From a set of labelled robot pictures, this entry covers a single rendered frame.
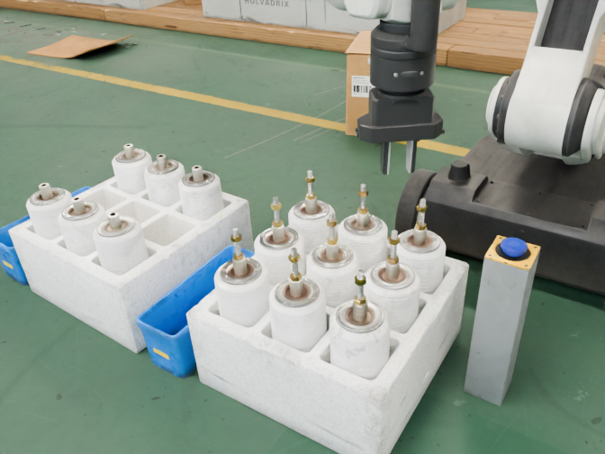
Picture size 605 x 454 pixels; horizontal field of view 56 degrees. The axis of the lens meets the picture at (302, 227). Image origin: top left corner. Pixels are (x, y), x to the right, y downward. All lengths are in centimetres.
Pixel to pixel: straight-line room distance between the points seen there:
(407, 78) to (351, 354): 41
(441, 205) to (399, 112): 57
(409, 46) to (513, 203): 68
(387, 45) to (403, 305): 43
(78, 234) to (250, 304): 44
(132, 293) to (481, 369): 68
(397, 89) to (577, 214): 67
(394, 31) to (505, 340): 54
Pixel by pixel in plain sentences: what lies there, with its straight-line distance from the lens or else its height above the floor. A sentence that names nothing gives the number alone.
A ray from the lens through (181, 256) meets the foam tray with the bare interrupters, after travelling 124.
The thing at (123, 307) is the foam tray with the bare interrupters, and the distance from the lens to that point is 119.
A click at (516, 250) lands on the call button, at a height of 33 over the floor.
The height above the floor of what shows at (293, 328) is 21.
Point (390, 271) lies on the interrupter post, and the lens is 97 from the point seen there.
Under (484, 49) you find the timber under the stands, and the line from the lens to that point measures 287.
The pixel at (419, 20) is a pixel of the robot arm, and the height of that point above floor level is 69.
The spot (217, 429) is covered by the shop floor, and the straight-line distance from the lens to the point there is 110.
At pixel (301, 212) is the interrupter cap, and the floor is 25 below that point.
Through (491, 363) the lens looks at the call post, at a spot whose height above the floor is 10.
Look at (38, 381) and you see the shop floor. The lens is 130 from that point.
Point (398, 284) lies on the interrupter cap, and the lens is 96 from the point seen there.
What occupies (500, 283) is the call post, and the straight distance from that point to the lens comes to 96.
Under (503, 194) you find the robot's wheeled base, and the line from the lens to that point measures 138.
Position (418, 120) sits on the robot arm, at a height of 54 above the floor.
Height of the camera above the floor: 85
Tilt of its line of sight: 33 degrees down
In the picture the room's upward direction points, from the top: 3 degrees counter-clockwise
